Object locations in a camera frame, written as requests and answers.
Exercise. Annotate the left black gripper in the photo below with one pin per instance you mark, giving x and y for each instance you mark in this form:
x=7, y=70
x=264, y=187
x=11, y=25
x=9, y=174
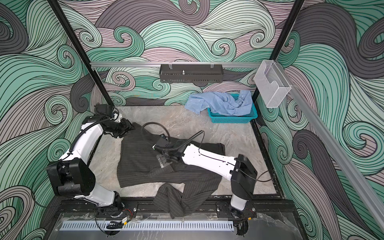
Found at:
x=126, y=127

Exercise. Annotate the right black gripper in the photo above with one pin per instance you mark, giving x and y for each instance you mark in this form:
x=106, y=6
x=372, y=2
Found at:
x=162, y=160

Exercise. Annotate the dark grey pinstriped shirt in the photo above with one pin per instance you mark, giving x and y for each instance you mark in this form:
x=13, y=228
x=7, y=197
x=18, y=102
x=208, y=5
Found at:
x=184, y=187

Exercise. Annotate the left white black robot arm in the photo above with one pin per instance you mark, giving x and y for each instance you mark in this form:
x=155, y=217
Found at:
x=71, y=176

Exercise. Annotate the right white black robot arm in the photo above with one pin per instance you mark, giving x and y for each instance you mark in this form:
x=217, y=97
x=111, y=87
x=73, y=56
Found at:
x=238, y=170

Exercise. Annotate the teal plastic basket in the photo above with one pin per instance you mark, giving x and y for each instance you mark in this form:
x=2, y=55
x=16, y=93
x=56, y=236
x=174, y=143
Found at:
x=219, y=119

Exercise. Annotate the light blue shirt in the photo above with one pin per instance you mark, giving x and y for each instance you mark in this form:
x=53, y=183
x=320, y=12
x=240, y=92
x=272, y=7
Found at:
x=221, y=103

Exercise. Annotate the black perforated metal tray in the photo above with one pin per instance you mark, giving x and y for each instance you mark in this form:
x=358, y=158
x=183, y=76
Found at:
x=201, y=74

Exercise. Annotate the white slotted cable duct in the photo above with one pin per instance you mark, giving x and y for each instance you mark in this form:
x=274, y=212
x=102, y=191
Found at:
x=151, y=226

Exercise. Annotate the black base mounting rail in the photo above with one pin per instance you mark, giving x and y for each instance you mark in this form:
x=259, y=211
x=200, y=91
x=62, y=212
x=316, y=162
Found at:
x=215, y=207

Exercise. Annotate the aluminium horizontal rail back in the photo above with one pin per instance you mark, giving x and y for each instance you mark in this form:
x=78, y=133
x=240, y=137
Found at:
x=137, y=64

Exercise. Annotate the black corner post left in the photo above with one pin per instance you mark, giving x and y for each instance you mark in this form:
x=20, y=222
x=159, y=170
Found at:
x=55, y=6

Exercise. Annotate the black corner post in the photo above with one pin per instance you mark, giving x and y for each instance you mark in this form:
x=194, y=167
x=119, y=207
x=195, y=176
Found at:
x=55, y=6
x=287, y=26

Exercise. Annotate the aluminium rail right wall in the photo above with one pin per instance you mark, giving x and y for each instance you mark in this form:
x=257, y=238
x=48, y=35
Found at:
x=306, y=100

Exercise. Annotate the black corner post right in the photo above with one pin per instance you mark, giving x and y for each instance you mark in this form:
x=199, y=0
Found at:
x=287, y=26

